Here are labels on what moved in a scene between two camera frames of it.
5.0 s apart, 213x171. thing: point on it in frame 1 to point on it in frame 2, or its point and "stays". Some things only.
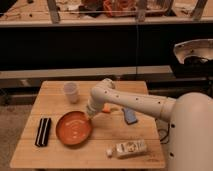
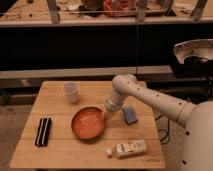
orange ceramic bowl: [73, 128] to [88, 123]
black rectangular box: [43, 132] stays
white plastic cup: [71, 91] stays
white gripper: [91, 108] to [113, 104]
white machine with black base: [193, 59] stays
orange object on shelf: [120, 8] stays
